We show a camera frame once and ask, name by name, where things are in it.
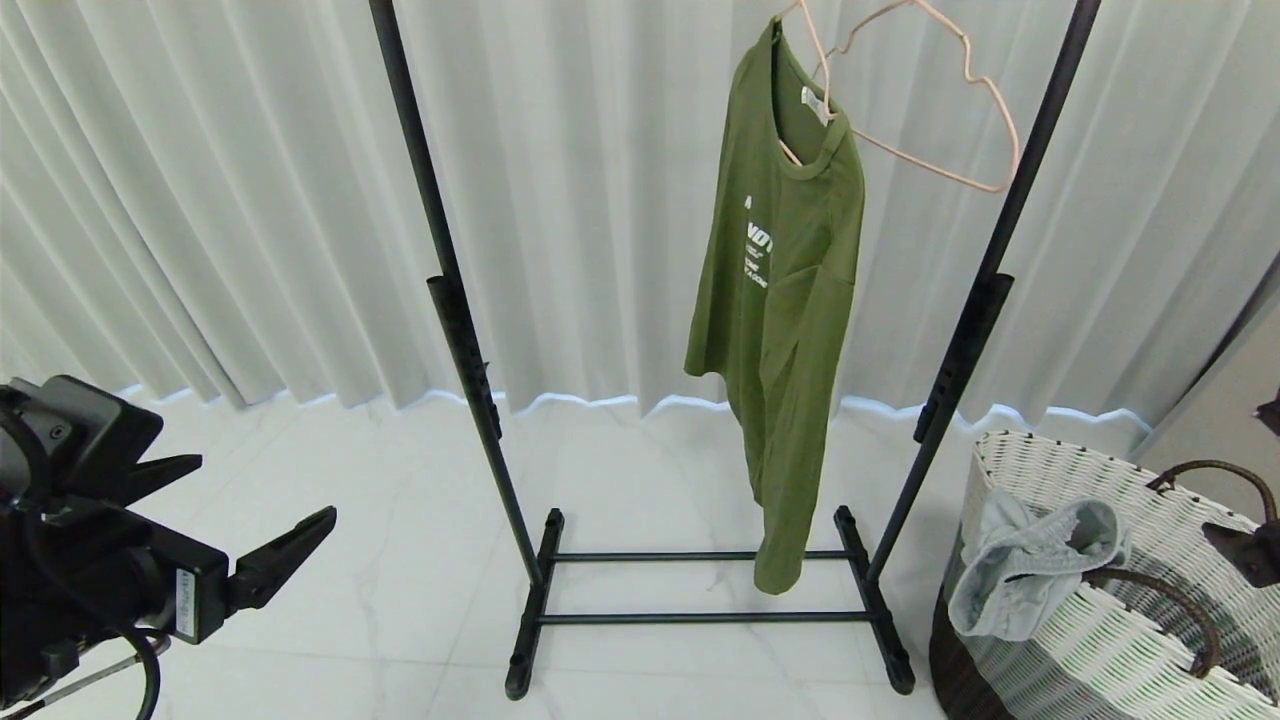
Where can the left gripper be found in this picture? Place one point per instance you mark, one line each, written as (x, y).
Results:
(90, 590)

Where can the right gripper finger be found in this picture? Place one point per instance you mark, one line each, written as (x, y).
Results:
(1272, 412)
(1255, 555)

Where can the pale grey shorts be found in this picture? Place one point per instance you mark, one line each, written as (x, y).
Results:
(1020, 580)

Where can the pink clothes hanger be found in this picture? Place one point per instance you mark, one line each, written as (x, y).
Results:
(822, 80)
(1010, 150)

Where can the green shirt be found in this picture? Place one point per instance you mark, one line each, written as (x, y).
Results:
(790, 300)

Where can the white laundry basket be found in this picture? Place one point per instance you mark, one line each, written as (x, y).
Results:
(1080, 660)

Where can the black clothes rack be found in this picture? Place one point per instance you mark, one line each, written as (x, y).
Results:
(455, 300)

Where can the white curtain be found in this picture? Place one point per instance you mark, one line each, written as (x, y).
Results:
(250, 200)

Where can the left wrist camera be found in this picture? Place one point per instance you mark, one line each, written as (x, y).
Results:
(90, 420)

